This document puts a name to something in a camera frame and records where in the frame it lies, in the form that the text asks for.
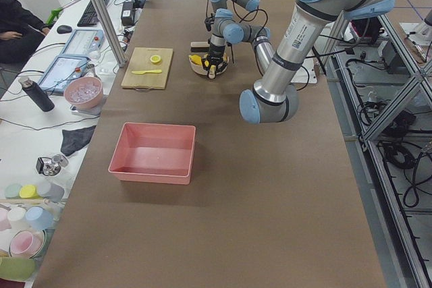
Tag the beige plastic dustpan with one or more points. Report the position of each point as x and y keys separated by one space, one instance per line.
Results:
x=212 y=74

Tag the beige hand brush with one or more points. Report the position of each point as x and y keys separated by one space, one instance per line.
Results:
x=199 y=46

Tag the yellow toy corn cob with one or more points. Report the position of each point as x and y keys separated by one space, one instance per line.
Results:
x=196 y=59

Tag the pink plastic bin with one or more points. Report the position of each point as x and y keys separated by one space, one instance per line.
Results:
x=154 y=153

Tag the yellow lemon slices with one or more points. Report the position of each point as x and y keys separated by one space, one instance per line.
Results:
x=155 y=59

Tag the yellow plastic knife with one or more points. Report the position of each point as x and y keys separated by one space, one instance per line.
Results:
x=148 y=71

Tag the wooden cutting board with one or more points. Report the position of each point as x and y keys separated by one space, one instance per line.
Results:
x=140 y=60

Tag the black power adapter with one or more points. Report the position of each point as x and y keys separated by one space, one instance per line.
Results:
x=128 y=14

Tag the black keyboard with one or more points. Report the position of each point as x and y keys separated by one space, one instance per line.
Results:
x=89 y=17

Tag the blue teach pendant upper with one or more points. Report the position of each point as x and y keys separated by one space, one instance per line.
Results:
x=82 y=41

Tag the blue teach pendant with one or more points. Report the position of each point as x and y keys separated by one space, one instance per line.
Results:
x=82 y=41
x=63 y=70

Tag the pink bowl with ice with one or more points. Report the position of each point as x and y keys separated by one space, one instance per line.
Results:
x=84 y=93

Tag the black computer mouse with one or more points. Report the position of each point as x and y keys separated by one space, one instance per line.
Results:
x=64 y=29

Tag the blue teach pendant lower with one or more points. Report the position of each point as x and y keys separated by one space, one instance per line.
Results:
x=63 y=70

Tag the dark grey cloth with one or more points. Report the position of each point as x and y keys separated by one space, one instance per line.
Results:
x=76 y=139

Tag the seated person in black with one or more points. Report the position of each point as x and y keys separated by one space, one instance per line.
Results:
x=21 y=32

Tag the black water bottle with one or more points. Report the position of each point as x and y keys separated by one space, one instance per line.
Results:
x=36 y=94

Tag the grey plastic cup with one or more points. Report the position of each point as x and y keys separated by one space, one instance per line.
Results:
x=50 y=191

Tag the yellow plastic cup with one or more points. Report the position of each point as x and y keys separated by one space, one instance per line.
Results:
x=28 y=191

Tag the blue plastic cup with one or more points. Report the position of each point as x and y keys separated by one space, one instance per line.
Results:
x=39 y=218

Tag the pink plastic cup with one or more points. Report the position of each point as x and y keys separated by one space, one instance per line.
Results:
x=26 y=244

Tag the green plastic bowl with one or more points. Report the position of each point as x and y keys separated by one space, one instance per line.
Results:
x=17 y=269

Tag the aluminium frame post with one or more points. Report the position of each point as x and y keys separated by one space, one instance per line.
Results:
x=109 y=30

